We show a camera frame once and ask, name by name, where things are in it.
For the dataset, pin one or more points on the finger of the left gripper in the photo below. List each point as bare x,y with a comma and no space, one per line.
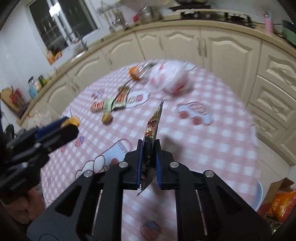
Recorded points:
53,138

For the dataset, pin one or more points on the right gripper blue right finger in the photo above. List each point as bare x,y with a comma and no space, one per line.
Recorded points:
158,164

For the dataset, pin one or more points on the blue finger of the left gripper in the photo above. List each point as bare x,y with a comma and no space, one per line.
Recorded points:
52,125

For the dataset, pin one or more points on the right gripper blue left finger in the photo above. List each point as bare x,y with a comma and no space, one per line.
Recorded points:
139,162

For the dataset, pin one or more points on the black gold snack wrapper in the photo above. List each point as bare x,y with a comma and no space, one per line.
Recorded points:
149,154

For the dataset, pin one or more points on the orange mandarin peel with stem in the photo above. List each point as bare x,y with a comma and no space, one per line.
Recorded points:
134,73

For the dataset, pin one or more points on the cream kitchen cabinets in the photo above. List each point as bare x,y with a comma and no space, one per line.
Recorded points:
259,67

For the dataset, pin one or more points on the person's left hand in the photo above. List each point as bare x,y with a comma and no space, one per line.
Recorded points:
27,208

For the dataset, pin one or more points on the brown food crumb piece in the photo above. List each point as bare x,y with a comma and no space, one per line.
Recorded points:
106,118

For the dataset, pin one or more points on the red white checkered wrapper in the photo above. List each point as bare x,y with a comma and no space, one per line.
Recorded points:
120,100

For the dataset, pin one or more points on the white red plastic bag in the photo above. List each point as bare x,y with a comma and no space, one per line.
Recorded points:
171,76

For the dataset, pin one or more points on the clear foil snack wrapper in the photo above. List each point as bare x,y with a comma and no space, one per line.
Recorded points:
144,69

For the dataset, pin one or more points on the chrome sink faucet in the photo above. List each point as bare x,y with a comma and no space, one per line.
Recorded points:
77,42

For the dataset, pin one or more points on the dark window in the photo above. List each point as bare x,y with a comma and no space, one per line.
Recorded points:
61,23

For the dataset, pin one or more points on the cardboard box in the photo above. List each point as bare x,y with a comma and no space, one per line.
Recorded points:
283,185

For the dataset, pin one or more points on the steel pot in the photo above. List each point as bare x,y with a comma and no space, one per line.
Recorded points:
149,14

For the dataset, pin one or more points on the orange snack bag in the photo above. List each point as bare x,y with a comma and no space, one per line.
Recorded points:
282,205

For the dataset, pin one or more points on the black gas stove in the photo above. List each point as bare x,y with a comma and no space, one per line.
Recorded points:
199,12

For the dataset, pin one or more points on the pink utensil cup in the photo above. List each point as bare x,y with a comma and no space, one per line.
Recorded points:
268,22

